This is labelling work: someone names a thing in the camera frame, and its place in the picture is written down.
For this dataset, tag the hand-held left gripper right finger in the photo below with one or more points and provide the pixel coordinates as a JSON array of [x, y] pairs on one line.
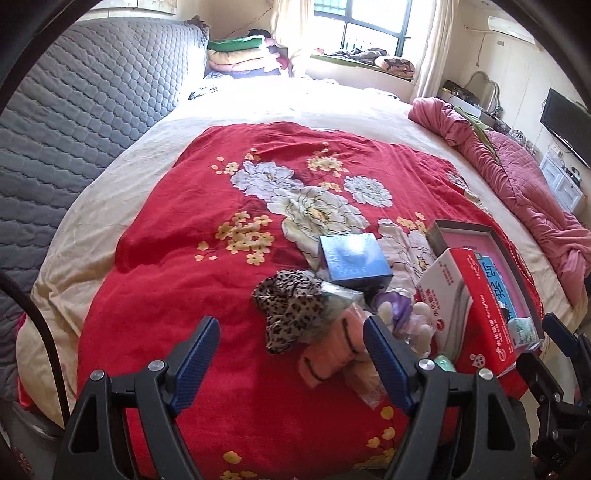
[[388, 364]]

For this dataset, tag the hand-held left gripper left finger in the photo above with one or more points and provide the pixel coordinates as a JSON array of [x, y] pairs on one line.
[[198, 355]]

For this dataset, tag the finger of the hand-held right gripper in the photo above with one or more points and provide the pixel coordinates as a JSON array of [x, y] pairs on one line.
[[561, 332], [535, 374]]

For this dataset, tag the pink striped socks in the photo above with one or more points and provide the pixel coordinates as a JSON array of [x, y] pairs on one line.
[[332, 350]]

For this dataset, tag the leopard print scrunchie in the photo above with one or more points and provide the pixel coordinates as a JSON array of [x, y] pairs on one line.
[[288, 304]]

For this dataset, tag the grey box with pink lining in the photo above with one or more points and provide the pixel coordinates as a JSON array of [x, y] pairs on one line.
[[466, 242]]

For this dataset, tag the clear plastic bag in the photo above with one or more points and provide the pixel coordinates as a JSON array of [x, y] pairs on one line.
[[369, 385]]

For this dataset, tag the green tissue pack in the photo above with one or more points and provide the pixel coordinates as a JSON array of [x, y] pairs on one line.
[[521, 332]]

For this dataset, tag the white plush bunny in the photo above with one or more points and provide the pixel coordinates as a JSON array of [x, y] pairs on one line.
[[421, 323]]

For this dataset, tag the blue packet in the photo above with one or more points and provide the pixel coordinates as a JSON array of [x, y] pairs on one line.
[[496, 288]]

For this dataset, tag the red floral blanket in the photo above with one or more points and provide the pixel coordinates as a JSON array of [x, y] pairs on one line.
[[184, 277]]

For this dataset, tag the red and white box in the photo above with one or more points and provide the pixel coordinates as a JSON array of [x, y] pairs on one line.
[[461, 304]]

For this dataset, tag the blue box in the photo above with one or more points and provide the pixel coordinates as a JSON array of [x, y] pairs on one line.
[[353, 261]]

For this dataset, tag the white drawer cabinet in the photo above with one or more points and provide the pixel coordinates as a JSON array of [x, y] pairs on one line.
[[561, 182]]

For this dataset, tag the pink quilt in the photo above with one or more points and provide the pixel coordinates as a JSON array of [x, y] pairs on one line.
[[521, 184]]

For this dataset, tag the beige bed sheet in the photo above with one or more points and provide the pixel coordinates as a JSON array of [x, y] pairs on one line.
[[115, 184]]

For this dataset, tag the black television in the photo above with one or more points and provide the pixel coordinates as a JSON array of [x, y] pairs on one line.
[[565, 124]]

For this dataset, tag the silver framed mirror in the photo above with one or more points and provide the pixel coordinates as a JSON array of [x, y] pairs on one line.
[[482, 90]]

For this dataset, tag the black patterned pillow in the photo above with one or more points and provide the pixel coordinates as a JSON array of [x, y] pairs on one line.
[[203, 91]]

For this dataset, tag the grey quilted headboard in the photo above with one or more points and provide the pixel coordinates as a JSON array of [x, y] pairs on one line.
[[69, 115]]

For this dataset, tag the patterned windowsill cloth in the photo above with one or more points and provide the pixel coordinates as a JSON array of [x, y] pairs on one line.
[[392, 64]]

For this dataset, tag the stack of folded blankets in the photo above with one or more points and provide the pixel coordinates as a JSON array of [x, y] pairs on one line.
[[240, 55]]

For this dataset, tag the white air conditioner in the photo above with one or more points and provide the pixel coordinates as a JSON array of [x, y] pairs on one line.
[[510, 27]]

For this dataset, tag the cream curtain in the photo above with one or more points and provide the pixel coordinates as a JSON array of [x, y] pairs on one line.
[[436, 46], [291, 32]]

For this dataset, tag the window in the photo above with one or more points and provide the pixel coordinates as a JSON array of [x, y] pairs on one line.
[[369, 14]]

